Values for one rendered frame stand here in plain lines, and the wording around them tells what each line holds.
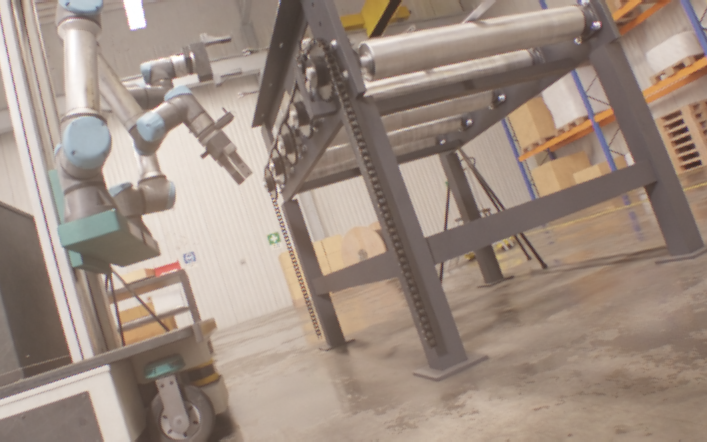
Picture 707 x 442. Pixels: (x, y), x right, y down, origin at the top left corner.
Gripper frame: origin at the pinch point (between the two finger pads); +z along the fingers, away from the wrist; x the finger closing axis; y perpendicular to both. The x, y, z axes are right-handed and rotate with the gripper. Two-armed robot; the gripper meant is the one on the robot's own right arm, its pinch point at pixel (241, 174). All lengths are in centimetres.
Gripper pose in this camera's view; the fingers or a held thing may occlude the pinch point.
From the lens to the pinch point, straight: 150.2
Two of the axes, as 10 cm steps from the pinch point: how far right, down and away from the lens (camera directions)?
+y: -7.1, 6.3, -3.1
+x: 3.3, -0.9, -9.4
